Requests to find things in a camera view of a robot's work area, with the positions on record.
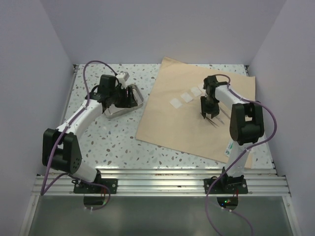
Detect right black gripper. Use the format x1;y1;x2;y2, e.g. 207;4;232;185
201;95;220;118

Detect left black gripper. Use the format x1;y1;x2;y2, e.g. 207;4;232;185
109;86;137;108

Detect stainless steel tray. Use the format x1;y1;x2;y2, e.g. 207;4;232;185
104;84;144;119

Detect steel tweezers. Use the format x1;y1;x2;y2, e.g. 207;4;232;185
200;112;219;127

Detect white gauze pad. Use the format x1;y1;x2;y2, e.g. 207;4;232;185
190;87;202;97
198;83;204;91
181;92;193;103
169;98;183;109

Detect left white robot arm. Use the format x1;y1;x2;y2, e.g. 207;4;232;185
42;72;138;193

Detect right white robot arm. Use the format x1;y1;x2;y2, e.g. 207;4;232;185
200;75;264;193

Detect beige cloth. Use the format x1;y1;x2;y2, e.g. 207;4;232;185
136;57;255;168

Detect green white packet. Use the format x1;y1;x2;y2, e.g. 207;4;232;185
224;141;233;157

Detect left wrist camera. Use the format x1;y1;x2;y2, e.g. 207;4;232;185
116;72;129;84

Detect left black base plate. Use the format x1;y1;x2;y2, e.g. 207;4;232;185
71;178;118;194

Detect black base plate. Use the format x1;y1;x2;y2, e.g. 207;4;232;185
209;175;249;194
71;178;118;194

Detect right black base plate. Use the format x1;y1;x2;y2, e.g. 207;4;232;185
209;175;249;194

